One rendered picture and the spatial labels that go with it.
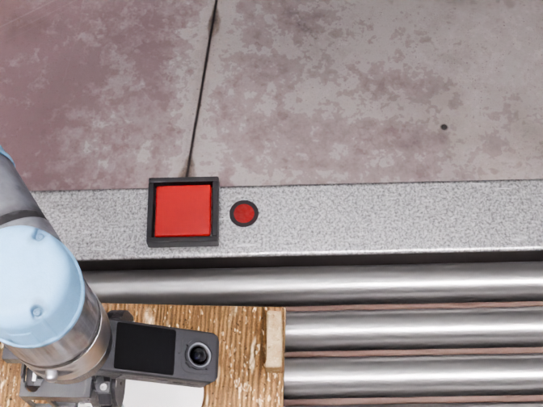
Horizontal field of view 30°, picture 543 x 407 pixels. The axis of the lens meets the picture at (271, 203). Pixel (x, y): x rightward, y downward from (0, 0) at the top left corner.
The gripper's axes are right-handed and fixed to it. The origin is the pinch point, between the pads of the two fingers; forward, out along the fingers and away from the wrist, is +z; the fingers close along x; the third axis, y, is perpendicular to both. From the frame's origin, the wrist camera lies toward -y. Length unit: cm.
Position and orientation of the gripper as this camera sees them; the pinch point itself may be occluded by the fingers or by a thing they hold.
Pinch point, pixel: (132, 393)
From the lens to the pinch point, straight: 102.5
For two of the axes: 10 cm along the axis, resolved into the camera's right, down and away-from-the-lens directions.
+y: -10.0, -0.1, 0.5
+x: -0.3, 9.2, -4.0
